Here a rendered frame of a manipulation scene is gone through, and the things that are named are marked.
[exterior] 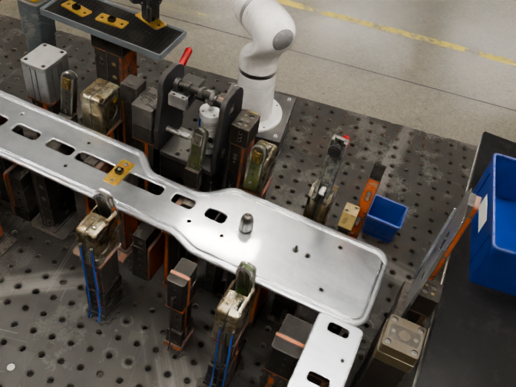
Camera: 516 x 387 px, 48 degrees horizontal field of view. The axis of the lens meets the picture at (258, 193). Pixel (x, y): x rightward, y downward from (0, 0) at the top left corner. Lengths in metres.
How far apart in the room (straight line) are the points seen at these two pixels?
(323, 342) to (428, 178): 0.99
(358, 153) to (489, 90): 2.02
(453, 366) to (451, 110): 2.55
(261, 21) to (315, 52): 2.16
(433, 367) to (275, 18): 0.96
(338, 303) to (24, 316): 0.78
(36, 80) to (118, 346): 0.71
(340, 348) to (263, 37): 0.85
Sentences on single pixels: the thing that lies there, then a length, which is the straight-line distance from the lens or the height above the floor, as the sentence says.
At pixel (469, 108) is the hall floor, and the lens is 3.72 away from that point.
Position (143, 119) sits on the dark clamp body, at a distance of 1.51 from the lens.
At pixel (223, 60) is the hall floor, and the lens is 3.56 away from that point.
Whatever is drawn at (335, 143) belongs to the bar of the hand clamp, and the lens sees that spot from 1.28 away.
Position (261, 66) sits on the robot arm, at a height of 1.04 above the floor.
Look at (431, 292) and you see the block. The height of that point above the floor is 1.08.
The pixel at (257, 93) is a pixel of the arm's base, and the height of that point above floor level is 0.93.
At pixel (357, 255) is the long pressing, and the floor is 1.00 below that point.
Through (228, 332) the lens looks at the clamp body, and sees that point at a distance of 1.20.
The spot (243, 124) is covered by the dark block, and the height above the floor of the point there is 1.12.
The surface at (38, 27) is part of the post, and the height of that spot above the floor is 1.07.
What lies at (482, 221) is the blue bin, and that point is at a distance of 1.40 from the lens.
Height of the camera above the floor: 2.03
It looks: 47 degrees down
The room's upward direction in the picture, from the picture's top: 11 degrees clockwise
